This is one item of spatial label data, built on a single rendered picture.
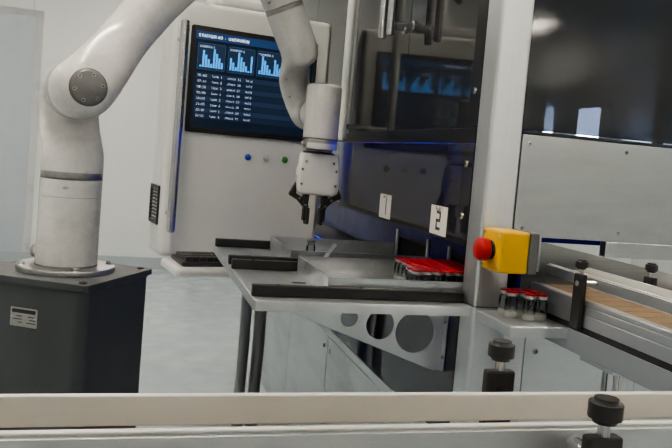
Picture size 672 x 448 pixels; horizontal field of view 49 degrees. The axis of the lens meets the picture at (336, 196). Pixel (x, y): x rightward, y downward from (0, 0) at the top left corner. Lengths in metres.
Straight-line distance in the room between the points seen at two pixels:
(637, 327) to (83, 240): 1.02
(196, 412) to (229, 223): 1.76
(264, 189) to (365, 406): 1.78
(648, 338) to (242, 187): 1.41
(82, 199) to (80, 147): 0.10
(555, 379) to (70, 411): 1.12
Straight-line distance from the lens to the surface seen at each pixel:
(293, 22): 1.70
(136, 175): 6.78
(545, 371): 1.48
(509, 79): 1.38
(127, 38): 1.55
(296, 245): 1.93
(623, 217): 1.51
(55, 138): 1.57
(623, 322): 1.20
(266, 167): 2.27
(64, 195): 1.52
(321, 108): 1.73
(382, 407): 0.54
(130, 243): 6.84
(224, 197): 2.23
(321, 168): 1.74
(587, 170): 1.46
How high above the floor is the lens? 1.13
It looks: 3 degrees down
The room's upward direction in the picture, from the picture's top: 5 degrees clockwise
